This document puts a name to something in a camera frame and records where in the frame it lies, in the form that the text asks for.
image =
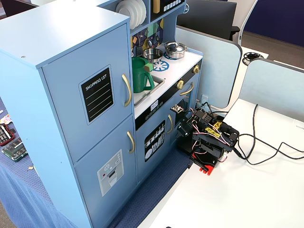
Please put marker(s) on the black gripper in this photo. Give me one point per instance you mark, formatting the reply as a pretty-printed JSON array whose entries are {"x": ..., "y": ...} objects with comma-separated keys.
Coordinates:
[{"x": 185, "y": 121}]

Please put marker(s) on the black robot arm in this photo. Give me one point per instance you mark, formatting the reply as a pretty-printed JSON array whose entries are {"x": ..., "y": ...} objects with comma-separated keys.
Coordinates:
[{"x": 213, "y": 143}]

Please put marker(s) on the blue oven door with window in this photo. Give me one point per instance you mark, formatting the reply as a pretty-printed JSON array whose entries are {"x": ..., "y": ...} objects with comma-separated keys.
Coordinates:
[{"x": 193, "y": 99}]

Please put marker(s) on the blue dishwasher print cabinet door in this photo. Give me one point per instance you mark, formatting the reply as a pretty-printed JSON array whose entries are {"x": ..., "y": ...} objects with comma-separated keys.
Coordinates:
[{"x": 142, "y": 171}]

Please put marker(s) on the open steel toy pot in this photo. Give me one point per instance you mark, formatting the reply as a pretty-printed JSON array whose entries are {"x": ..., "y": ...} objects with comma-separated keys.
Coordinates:
[{"x": 152, "y": 55}]

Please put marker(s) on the blue ice dispenser fridge door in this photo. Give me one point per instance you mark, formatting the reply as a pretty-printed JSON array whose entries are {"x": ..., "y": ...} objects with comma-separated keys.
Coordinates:
[{"x": 90, "y": 197}]

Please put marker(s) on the blue shopping list fridge door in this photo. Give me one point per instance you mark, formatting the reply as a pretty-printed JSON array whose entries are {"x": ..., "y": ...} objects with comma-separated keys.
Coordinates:
[{"x": 66, "y": 95}]

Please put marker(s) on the black toy microwave door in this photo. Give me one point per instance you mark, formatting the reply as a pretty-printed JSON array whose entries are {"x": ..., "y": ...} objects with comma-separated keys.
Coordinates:
[{"x": 169, "y": 10}]

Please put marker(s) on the dark brown cabinet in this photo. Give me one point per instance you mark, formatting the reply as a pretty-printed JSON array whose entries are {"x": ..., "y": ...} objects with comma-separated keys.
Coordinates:
[{"x": 14, "y": 6}]

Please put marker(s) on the red table clamp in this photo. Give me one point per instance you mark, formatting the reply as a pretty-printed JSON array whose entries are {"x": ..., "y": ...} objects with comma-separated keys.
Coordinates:
[{"x": 209, "y": 167}]

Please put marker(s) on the gold stove knob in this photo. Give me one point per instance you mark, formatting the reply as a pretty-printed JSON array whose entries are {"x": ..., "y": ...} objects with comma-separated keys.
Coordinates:
[
  {"x": 196, "y": 69},
  {"x": 180, "y": 84}
]

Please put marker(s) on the grey toy sink basin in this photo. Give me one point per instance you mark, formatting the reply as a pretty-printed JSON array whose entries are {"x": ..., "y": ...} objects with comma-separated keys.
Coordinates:
[{"x": 142, "y": 97}]

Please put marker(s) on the light blue desk divider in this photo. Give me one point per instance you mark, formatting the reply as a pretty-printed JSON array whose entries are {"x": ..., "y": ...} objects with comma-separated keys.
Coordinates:
[
  {"x": 213, "y": 71},
  {"x": 273, "y": 88}
]

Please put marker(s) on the green plastic pitcher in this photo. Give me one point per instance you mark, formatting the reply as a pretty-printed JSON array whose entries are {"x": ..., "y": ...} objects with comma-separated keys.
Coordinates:
[{"x": 139, "y": 76}]

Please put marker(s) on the steel toy pot with lid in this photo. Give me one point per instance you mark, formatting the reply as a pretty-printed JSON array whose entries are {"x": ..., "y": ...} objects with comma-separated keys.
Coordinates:
[{"x": 175, "y": 48}]

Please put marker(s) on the steel hanging toy ladle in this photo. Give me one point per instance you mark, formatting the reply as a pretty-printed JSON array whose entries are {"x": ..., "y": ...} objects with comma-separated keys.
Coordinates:
[{"x": 149, "y": 42}]

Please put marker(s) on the black computer monitor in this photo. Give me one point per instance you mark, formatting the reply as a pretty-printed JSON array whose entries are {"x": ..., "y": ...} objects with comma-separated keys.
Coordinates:
[{"x": 206, "y": 16}]

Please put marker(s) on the white toy plate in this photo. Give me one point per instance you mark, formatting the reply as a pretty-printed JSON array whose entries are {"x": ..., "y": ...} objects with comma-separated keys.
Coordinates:
[
  {"x": 124, "y": 10},
  {"x": 141, "y": 12}
]

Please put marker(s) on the clear green electronics case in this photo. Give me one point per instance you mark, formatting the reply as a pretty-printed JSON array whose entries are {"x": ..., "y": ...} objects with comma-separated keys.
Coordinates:
[{"x": 14, "y": 150}]

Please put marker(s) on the red black tool case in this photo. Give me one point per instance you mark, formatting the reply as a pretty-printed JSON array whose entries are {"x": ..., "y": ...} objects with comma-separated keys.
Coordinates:
[{"x": 6, "y": 135}]

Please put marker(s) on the colourful patterned item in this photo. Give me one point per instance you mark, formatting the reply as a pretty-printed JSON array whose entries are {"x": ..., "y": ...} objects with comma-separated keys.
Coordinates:
[{"x": 5, "y": 118}]

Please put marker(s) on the small wrist camera board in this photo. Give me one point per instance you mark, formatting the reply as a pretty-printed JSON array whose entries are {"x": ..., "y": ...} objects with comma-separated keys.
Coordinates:
[{"x": 177, "y": 108}]

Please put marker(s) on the white wall outlet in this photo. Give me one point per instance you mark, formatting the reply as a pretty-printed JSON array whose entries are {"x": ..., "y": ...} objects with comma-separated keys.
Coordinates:
[{"x": 204, "y": 98}]

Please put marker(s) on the white curved frame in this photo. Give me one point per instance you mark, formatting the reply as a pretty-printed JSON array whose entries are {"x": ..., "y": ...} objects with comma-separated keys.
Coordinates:
[{"x": 247, "y": 21}]

